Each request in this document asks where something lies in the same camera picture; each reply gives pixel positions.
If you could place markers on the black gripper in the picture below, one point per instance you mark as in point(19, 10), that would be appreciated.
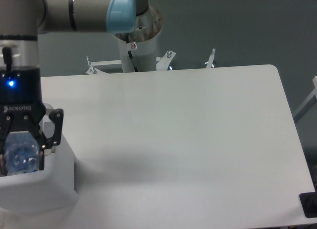
point(22, 109)

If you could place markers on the clear crushed plastic bottle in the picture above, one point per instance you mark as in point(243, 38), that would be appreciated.
point(21, 154)

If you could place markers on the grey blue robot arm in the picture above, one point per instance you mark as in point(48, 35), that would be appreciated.
point(21, 21)

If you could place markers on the white trash can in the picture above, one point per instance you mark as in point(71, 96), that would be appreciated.
point(51, 188)

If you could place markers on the black device at table edge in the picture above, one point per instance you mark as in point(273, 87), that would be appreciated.
point(309, 204)

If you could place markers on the white pedestal base bracket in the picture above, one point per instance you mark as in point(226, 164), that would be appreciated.
point(162, 63)

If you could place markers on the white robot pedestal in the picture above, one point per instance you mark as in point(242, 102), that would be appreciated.
point(138, 49)

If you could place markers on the white frame at right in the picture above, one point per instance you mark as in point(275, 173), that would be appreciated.
point(307, 104)

